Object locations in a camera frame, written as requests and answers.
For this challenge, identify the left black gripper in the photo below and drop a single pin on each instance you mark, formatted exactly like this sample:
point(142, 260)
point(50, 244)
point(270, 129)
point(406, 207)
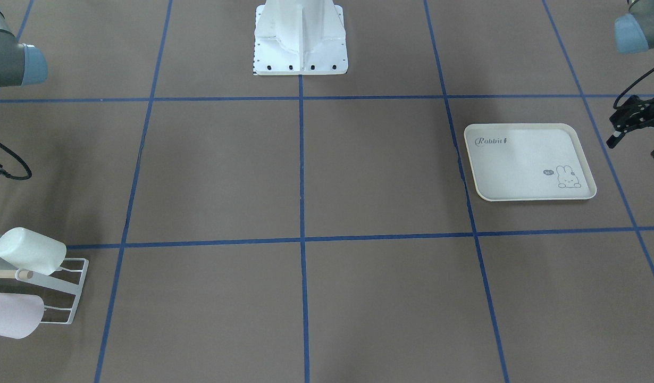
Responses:
point(631, 115)

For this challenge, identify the cream plastic cup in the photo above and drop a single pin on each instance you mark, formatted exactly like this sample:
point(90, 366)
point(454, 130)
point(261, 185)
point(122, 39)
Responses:
point(26, 249)

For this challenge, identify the pink plastic cup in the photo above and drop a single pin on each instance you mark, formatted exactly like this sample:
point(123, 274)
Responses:
point(20, 314)

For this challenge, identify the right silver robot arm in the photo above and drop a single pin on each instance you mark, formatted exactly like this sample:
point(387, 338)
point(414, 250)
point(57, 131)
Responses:
point(20, 65)

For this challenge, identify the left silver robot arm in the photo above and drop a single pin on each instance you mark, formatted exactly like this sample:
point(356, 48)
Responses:
point(634, 33)

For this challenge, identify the white serving tray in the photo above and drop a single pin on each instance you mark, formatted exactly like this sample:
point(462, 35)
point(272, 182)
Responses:
point(513, 162)

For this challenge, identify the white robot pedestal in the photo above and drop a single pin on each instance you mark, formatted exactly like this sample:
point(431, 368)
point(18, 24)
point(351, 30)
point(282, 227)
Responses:
point(295, 38)

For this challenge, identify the white wire cup rack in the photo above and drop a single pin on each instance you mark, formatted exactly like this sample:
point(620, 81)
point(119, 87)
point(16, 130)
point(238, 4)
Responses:
point(61, 291)

